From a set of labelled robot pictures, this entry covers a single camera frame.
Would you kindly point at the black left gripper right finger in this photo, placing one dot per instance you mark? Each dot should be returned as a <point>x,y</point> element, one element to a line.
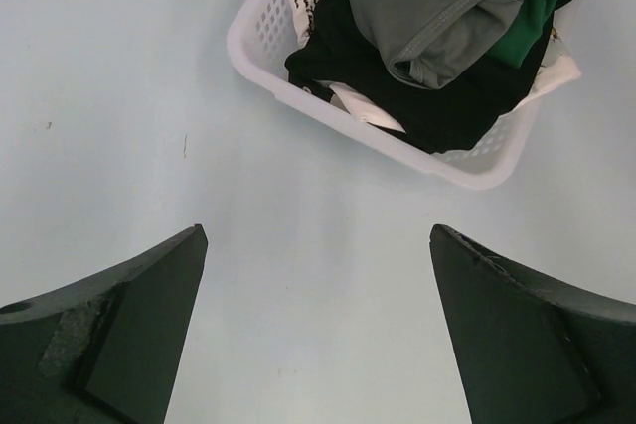
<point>531,348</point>

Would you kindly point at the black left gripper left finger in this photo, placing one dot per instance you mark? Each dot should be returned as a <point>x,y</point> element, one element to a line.
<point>107,348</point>

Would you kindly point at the grey t-shirt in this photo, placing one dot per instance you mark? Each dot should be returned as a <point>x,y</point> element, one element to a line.
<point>429,43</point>

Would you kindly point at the black t-shirt in basket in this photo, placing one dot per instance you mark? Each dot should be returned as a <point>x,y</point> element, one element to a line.
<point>455,117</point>

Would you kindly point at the white plastic laundry basket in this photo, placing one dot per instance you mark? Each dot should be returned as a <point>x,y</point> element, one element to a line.
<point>262,36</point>

